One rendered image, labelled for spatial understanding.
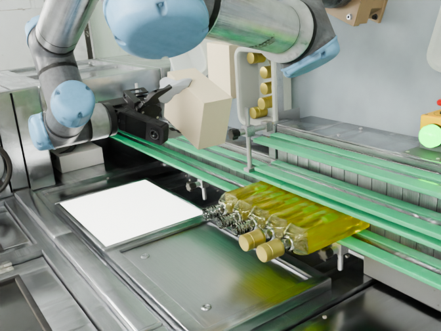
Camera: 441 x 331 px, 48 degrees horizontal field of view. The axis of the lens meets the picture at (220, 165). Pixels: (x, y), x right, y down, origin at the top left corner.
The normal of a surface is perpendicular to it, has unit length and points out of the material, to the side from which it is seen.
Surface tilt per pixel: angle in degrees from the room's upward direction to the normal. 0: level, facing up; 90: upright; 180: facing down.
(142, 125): 29
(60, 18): 45
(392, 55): 0
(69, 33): 85
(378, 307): 90
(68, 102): 90
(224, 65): 0
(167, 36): 82
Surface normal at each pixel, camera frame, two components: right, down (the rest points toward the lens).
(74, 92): 0.45, -0.28
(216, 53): -0.82, 0.23
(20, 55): 0.57, 0.22
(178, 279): -0.07, -0.95
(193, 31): 0.23, 0.94
